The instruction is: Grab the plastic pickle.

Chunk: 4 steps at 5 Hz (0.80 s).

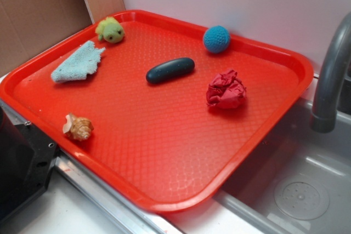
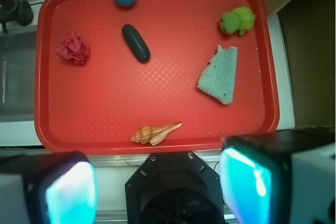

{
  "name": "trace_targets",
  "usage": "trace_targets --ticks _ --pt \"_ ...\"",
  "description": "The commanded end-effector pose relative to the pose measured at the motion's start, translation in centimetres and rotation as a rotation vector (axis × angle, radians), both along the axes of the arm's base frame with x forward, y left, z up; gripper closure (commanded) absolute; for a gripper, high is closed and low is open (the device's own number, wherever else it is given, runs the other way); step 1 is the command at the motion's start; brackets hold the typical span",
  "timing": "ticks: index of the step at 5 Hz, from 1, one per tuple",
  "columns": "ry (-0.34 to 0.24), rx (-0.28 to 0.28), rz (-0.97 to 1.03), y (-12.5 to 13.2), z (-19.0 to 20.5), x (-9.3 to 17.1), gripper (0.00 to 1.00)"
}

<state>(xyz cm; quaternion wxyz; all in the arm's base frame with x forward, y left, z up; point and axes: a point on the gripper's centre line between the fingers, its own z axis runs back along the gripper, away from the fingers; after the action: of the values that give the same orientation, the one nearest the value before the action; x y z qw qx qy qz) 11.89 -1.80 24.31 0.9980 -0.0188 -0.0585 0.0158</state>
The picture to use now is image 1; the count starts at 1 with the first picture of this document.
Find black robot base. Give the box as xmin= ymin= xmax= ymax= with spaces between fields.
xmin=1 ymin=109 xmax=58 ymax=223

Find dark green plastic pickle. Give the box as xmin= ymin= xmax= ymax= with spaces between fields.
xmin=145 ymin=58 xmax=195 ymax=84

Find red plastic tray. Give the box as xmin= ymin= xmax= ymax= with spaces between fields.
xmin=1 ymin=10 xmax=314 ymax=214

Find crumpled red paper ball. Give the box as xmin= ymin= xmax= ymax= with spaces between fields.
xmin=206 ymin=69 xmax=247 ymax=109

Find blue crocheted ball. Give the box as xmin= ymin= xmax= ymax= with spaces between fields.
xmin=203 ymin=26 xmax=231 ymax=54

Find green plush toy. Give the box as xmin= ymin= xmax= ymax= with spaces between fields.
xmin=95 ymin=16 xmax=124 ymax=44

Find tan seashell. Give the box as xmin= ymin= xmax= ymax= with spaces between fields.
xmin=63 ymin=113 xmax=94 ymax=141

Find light blue cloth rag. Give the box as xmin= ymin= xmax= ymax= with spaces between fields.
xmin=50 ymin=41 xmax=106 ymax=83

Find grey plastic sink basin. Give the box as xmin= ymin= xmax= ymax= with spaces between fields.
xmin=169 ymin=82 xmax=350 ymax=233

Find grey toy faucet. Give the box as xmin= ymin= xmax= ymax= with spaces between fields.
xmin=310 ymin=14 xmax=350 ymax=133

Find brown cardboard panel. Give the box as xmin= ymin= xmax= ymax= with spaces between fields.
xmin=1 ymin=0 xmax=124 ymax=76

